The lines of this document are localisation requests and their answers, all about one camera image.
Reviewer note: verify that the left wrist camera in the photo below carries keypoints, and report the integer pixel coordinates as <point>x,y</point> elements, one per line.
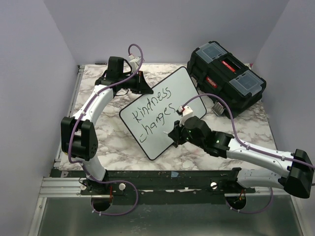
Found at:
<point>134,62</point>

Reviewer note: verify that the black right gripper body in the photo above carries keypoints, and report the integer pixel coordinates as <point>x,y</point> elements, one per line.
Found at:
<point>182,135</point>

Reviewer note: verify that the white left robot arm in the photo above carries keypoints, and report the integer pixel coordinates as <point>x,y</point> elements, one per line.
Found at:
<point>78,136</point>

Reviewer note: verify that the white framed whiteboard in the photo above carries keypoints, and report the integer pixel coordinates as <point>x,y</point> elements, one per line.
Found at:
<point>149,115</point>

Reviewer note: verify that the black red toolbox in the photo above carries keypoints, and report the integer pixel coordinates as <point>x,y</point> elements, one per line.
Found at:
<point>218,72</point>

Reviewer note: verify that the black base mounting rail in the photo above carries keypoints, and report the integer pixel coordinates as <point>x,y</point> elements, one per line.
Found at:
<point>159,187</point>

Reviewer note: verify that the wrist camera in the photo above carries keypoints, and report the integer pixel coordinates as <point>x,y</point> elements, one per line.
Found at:
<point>186,112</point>
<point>134,62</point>

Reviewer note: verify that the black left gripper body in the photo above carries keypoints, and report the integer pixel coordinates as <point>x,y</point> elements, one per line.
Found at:
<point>131,83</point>

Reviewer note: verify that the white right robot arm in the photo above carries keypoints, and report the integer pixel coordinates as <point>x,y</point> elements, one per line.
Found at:
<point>291,171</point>

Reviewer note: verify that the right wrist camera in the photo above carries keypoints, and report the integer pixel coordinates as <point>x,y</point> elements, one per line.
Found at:
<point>186,112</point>

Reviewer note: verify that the aluminium frame rail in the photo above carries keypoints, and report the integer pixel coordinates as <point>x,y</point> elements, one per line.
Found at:
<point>59,153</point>

